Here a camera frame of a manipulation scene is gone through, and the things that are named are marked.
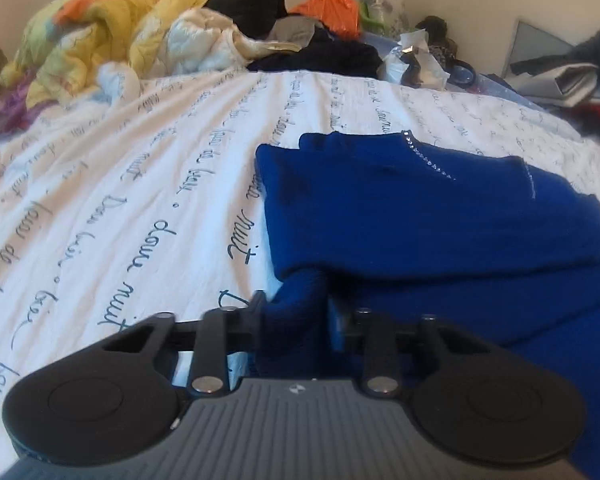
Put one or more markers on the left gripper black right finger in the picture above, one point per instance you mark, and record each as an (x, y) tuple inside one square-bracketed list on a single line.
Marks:
[(373, 348)]

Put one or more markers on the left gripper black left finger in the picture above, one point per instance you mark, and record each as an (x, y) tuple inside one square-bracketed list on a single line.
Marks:
[(220, 333)]

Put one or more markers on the blue knit sweater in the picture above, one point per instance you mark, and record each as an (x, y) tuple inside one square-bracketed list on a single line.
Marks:
[(505, 250)]

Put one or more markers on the clothes pile on right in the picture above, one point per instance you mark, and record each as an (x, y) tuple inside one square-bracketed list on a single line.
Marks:
[(566, 84)]

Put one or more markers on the white script-print bedspread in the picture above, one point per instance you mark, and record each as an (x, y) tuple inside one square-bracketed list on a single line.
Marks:
[(142, 197)]

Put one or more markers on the white crumpled garment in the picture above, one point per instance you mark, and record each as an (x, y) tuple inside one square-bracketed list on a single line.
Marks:
[(199, 40)]

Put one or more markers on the dark navy garment pile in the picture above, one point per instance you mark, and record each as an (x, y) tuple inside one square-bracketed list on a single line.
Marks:
[(324, 54)]

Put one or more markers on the purple patterned cloth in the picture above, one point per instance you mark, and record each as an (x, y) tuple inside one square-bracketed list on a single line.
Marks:
[(15, 117)]

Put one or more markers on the grey folded garment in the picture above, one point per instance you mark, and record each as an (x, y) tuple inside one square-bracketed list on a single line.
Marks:
[(295, 29)]

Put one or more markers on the black blue-rimmed bowl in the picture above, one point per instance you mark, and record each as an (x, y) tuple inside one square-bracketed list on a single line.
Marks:
[(461, 74)]

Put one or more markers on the silver crumpled plastic bag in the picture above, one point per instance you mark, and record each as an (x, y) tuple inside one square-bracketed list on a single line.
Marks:
[(411, 64)]

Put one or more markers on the yellow orange comforter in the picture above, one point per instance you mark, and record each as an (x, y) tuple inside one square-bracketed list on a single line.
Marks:
[(64, 44)]

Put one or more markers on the orange plastic bag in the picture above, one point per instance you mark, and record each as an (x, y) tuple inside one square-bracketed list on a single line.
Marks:
[(339, 16)]

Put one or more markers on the dark brown plush toy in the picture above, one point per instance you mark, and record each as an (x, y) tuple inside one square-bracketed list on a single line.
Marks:
[(438, 41)]

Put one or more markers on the floral grey pillow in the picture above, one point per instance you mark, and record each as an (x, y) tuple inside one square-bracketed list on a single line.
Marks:
[(390, 16)]

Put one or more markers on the grey framed wall panel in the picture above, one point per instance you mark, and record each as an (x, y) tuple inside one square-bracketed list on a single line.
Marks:
[(530, 41)]

